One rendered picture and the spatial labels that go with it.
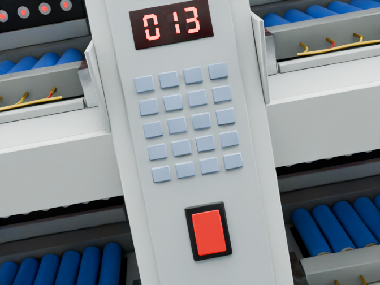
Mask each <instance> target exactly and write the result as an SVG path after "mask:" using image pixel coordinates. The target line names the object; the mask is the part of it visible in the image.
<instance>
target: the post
mask: <svg viewBox="0 0 380 285"><path fill-rule="evenodd" d="M229 2H230V9H231V16H232V22H233V26H234V33H235V40H236V47H237V53H238V57H239V65H240V71H241V78H242V82H243V88H244V95H245V102H246V106H247V113H248V120H249V126H250V131H251V137H252V144H253V151H254V157H255V161H256V169H257V175H258V182H259V186H260V192H261V200H262V206H263V210H264V217H265V224H266V230H267V237H268V241H269V248H270V255H271V261H272V266H273V273H274V279H275V285H293V278H292V271H291V264H290V257H289V252H288V246H287V239H286V232H285V228H284V220H283V214H282V207H281V203H280V195H279V188H278V182H277V175H276V170H275V163H274V156H273V150H272V145H271V138H270V131H269V124H268V120H267V113H266V106H265V99H264V92H263V88H262V81H261V74H260V67H259V63H258V56H257V49H256V42H255V38H254V31H253V24H252V17H251V10H250V6H249V0H229ZM85 4H86V8H87V13H88V19H89V24H90V30H91V33H92V39H93V44H94V49H95V53H96V58H97V64H98V69H99V73H100V78H101V84H102V89H103V95H104V98H105V104H106V109H107V114H108V118H109V123H110V129H111V134H112V138H113V143H114V149H115V154H116V160H117V163H118V169H119V174H120V179H121V182H122V188H123V193H124V199H125V202H126V208H127V213H128V219H129V224H130V228H131V233H132V238H133V244H134V247H135V253H136V258H137V264H138V267H139V273H140V278H141V284H142V285H161V284H160V280H159V275H158V269H157V264H156V258H155V254H154V249H153V243H152V237H151V234H150V228H149V223H148V217H147V213H146V208H145V202H144V197H143V191H142V187H141V182H140V177H139V171H138V167H137V162H136V156H135V151H134V147H133V141H132V136H131V130H130V127H129V121H128V115H127V110H126V104H125V101H124V95H123V89H122V84H121V80H120V75H119V69H118V64H117V60H116V55H115V49H114V43H113V38H112V34H111V29H110V23H109V17H108V14H107V8H106V2H105V0H85Z"/></svg>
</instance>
